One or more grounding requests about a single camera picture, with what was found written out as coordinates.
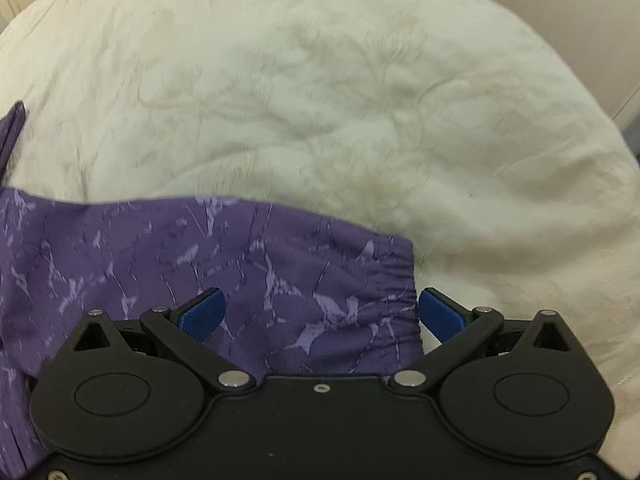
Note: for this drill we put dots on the white embroidered bedspread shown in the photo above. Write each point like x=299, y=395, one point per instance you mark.
x=350, y=125

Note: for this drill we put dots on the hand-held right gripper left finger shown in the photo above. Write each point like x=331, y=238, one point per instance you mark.
x=202, y=314

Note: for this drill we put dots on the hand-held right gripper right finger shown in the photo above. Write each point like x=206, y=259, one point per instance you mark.
x=440, y=316

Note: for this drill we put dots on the purple patterned pants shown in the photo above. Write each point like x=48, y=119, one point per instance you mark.
x=150, y=270

